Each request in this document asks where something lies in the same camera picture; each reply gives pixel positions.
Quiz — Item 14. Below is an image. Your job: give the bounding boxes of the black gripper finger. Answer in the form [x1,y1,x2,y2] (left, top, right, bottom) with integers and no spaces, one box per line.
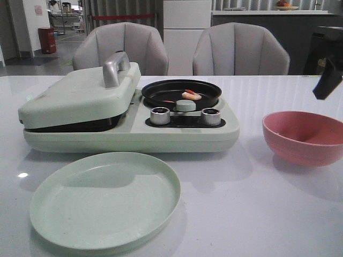
[312,58,342,100]

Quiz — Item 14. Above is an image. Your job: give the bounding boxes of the pink plastic bowl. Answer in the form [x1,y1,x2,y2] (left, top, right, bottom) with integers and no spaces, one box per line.
[262,111,342,167]

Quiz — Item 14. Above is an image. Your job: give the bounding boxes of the shrimp pieces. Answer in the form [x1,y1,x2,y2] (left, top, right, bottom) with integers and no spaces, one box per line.
[162,89,202,103]

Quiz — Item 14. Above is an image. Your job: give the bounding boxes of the breakfast maker hinged lid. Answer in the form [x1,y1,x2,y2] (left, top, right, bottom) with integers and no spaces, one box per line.
[18,52,141,133]

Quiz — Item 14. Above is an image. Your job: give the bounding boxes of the mint green breakfast maker base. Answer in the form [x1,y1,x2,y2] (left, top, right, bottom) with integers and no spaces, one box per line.
[23,89,240,153]

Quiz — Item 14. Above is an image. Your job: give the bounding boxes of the dark appliance at right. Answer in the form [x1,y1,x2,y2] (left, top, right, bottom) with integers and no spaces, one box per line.
[303,26,342,75]

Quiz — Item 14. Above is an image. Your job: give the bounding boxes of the grey counter with white top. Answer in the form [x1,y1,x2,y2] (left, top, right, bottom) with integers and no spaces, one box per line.
[212,11,342,75]

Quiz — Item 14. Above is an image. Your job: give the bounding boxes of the fruit plate on counter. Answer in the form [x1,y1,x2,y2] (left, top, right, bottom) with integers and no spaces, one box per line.
[274,0,299,11]

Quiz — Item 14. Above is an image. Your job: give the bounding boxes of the right grey upholstered chair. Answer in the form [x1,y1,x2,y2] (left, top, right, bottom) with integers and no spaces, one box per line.
[192,22,290,75]

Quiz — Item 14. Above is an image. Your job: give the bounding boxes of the grey upholstered chair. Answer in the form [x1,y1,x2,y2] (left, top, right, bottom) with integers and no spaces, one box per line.
[72,22,169,75]
[192,22,290,75]

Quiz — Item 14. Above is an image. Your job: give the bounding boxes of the right silver control knob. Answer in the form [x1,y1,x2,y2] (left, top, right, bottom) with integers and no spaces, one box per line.
[200,108,221,126]

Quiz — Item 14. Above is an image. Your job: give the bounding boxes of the silver control knob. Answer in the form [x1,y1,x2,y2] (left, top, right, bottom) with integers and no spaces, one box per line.
[150,107,170,125]
[200,108,221,126]

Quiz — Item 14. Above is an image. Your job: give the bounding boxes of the white cabinet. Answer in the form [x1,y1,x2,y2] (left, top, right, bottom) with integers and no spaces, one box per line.
[163,1,212,75]

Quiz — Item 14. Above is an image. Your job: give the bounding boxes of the black round frying pan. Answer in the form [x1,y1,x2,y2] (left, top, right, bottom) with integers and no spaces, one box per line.
[141,79,222,112]

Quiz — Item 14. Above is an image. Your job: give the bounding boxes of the left silver control knob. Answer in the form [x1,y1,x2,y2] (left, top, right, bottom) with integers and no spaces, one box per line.
[150,107,170,125]

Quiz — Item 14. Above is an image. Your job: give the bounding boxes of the left grey upholstered chair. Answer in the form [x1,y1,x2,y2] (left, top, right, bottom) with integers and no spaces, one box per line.
[72,22,169,75]

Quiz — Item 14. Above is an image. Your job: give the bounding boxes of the mint green round plate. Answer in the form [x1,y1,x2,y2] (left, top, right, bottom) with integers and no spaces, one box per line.
[29,152,181,252]

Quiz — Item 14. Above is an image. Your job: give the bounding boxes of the red bin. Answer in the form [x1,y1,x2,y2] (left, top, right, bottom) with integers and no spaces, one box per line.
[38,27,57,54]

